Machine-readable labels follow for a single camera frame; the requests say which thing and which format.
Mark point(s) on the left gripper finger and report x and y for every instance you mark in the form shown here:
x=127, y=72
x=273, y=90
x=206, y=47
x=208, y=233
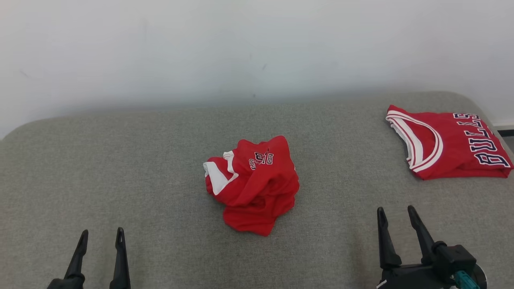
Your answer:
x=120, y=269
x=78, y=261

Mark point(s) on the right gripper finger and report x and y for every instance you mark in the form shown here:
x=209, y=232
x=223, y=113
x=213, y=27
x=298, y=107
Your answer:
x=423, y=241
x=387, y=253

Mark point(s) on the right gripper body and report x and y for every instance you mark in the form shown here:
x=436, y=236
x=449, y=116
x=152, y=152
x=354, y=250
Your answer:
x=413, y=279

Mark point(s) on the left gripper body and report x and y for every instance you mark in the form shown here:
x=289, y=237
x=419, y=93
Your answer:
x=64, y=284

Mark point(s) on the red Bulls basketball jersey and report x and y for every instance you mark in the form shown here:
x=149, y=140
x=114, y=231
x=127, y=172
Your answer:
x=453, y=152

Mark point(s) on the red basketball shorts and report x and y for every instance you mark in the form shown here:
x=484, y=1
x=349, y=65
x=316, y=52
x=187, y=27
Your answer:
x=261, y=192

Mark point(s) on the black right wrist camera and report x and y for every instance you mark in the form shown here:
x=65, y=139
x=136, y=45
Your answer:
x=453, y=259

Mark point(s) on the white wall skirting board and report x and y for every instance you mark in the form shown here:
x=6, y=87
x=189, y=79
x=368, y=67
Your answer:
x=504, y=123

